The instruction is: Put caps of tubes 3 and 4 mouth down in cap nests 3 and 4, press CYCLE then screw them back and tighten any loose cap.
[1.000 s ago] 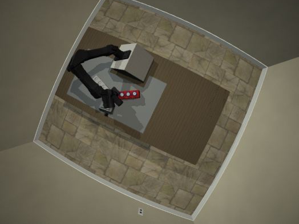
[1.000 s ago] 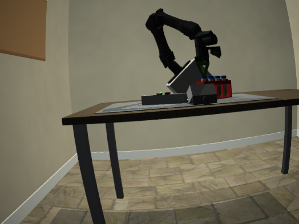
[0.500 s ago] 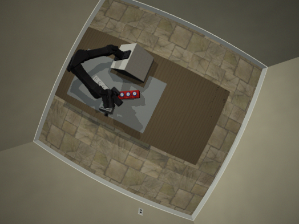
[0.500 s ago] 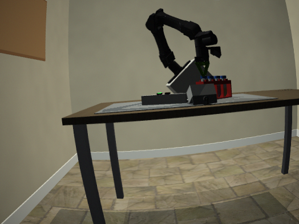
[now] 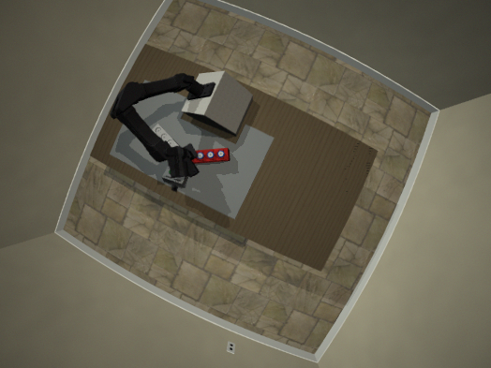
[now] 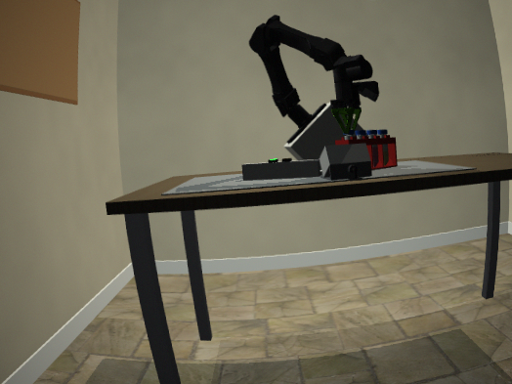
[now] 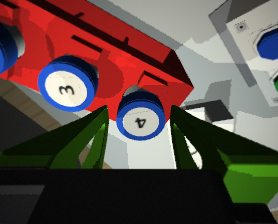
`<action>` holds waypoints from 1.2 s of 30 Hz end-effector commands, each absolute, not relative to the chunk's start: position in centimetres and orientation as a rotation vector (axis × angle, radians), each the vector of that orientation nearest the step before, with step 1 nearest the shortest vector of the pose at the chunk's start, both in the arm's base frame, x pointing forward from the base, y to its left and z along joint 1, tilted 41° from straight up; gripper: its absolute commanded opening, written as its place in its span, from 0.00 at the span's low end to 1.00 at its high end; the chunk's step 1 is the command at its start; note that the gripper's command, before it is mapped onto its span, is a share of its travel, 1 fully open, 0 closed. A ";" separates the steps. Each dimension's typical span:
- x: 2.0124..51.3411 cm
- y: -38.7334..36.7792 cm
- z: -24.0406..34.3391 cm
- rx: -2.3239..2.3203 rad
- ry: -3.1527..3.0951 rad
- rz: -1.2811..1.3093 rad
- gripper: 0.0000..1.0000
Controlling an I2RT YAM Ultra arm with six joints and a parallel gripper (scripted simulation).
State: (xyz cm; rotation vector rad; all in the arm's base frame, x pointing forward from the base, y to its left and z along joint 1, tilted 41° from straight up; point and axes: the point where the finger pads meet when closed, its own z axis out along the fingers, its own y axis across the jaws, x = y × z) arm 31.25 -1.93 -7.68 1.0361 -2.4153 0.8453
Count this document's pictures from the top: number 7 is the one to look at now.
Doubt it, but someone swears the grey control panel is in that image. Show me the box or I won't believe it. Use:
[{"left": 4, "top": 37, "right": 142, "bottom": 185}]
[{"left": 208, "top": 0, "right": 278, "bottom": 107}]

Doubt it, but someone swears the grey cylinder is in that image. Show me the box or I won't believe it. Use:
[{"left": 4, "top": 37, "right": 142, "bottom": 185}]
[
  {"left": 0, "top": 21, "right": 25, "bottom": 57},
  {"left": 123, "top": 84, "right": 151, "bottom": 98},
  {"left": 89, "top": 63, "right": 99, "bottom": 78}
]

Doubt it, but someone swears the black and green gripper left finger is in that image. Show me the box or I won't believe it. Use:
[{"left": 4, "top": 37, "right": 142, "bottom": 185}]
[{"left": 0, "top": 105, "right": 109, "bottom": 169}]

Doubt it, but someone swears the blue screw cap with number 3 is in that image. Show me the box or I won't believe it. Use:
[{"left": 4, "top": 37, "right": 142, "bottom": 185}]
[{"left": 37, "top": 55, "right": 98, "bottom": 112}]

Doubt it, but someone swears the red tube rack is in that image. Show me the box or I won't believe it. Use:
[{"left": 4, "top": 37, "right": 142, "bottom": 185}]
[{"left": 0, "top": 0, "right": 194, "bottom": 124}]

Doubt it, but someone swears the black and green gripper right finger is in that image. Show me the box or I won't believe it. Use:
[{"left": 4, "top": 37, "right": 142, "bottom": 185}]
[{"left": 170, "top": 105, "right": 278, "bottom": 206}]

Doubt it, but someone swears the grey flat mat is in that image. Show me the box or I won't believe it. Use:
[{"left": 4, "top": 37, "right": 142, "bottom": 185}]
[{"left": 11, "top": 0, "right": 278, "bottom": 169}]

